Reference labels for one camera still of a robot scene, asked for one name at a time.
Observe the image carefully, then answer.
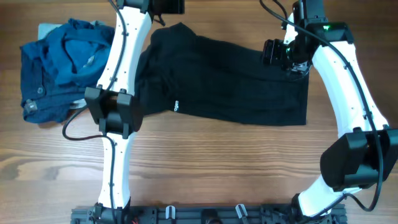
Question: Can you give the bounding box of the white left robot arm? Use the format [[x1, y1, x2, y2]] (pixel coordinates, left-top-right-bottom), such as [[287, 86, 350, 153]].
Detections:
[[85, 0, 185, 212]]

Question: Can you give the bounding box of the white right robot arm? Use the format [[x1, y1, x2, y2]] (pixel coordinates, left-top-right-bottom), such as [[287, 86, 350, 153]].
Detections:
[[262, 0, 397, 223]]

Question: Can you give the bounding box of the black t-shirt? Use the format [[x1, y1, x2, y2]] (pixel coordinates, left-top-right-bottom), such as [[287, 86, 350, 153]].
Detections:
[[135, 23, 308, 126]]

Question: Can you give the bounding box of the blue clothes pile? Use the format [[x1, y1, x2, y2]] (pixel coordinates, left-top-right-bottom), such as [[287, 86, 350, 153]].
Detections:
[[21, 19, 114, 124]]

